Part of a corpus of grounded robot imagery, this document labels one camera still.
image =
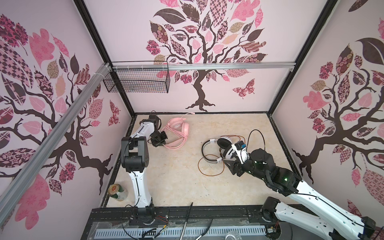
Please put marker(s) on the back aluminium rail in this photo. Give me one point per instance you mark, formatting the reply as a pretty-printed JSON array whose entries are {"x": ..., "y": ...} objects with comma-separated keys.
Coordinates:
[{"x": 184, "y": 67}]

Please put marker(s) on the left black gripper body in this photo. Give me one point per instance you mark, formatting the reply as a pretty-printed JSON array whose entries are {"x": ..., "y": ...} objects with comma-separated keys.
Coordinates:
[{"x": 157, "y": 138}]

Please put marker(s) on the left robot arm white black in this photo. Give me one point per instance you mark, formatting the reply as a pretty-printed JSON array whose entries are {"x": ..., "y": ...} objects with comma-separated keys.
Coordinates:
[{"x": 135, "y": 160}]

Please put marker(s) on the pink headphones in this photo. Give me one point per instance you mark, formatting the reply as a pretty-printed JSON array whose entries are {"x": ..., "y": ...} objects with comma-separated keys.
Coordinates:
[{"x": 180, "y": 128}]

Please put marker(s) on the white black headphones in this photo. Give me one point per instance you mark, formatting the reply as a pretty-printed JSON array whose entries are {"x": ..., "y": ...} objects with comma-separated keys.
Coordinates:
[{"x": 225, "y": 148}]

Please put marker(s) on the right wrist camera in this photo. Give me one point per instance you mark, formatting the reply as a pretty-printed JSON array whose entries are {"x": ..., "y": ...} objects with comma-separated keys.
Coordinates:
[{"x": 241, "y": 151}]

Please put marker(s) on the aluminium rail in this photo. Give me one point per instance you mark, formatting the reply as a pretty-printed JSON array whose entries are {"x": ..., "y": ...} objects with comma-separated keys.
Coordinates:
[
  {"x": 184, "y": 67},
  {"x": 24, "y": 179}
]

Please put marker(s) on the green drink can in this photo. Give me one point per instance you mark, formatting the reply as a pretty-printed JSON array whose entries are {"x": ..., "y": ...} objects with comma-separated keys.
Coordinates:
[{"x": 117, "y": 192}]

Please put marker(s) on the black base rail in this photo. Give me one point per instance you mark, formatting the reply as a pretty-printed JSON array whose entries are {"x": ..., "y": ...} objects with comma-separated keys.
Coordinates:
[{"x": 195, "y": 216}]

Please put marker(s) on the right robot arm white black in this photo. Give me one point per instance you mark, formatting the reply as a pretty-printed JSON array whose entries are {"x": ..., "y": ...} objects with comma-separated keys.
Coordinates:
[{"x": 326, "y": 219}]

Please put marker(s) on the left aluminium rail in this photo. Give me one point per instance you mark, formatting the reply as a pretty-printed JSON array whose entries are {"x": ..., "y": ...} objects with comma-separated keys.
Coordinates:
[{"x": 24, "y": 179}]

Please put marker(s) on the white slotted cable duct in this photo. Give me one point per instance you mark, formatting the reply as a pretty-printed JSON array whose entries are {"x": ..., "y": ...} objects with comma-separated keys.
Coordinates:
[{"x": 190, "y": 233}]

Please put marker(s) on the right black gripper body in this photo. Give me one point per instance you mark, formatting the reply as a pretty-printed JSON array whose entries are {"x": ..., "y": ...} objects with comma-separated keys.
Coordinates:
[{"x": 247, "y": 167}]

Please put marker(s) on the black wire basket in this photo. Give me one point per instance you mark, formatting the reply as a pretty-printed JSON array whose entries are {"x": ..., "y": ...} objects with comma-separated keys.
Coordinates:
[{"x": 138, "y": 77}]

